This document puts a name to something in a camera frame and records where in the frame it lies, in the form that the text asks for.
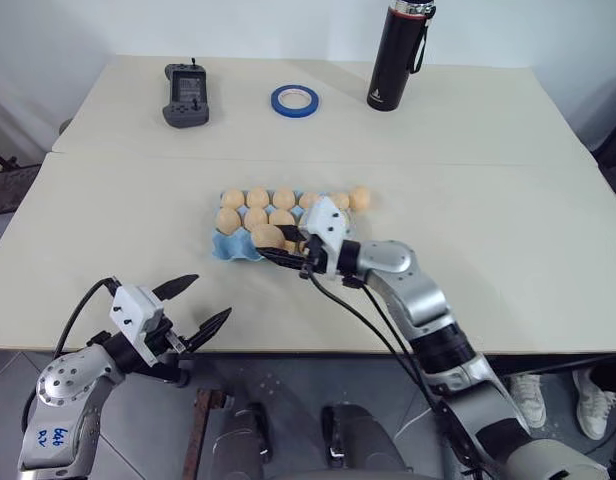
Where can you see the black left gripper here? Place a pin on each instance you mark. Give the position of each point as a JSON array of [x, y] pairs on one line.
[[167, 361]]

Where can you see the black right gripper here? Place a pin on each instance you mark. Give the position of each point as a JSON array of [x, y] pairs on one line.
[[315, 256]]

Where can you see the brown egg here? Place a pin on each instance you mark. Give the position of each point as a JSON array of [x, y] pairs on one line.
[[256, 218], [228, 220], [282, 217], [268, 237], [360, 198], [233, 198], [283, 198], [308, 199], [341, 201], [258, 197], [294, 246]]

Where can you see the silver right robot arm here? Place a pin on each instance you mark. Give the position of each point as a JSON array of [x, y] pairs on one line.
[[403, 280]]

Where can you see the blue egg carton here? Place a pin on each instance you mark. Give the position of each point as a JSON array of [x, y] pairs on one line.
[[228, 247]]

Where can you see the dark rounded shape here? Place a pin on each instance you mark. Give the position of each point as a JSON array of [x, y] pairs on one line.
[[243, 440], [363, 445]]

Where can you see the blue tape roll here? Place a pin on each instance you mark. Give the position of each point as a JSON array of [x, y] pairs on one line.
[[277, 102]]

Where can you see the grey handheld remote controller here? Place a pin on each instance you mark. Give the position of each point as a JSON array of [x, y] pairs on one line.
[[187, 95]]

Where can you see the black thermos bottle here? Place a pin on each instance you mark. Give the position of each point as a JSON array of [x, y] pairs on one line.
[[388, 65]]

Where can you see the black metal stand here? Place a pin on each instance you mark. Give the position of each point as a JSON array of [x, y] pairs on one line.
[[8, 185]]

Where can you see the white sneaker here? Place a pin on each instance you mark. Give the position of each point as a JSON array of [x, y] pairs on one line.
[[595, 410], [529, 400]]

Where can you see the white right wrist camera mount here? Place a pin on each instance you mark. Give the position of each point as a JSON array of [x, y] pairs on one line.
[[325, 222]]

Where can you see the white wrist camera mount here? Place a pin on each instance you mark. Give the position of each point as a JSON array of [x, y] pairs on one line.
[[133, 312], [325, 222]]

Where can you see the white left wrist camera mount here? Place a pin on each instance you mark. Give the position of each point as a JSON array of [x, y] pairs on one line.
[[133, 312]]

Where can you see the rusty metal post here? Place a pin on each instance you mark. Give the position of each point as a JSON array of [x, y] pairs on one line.
[[203, 435]]

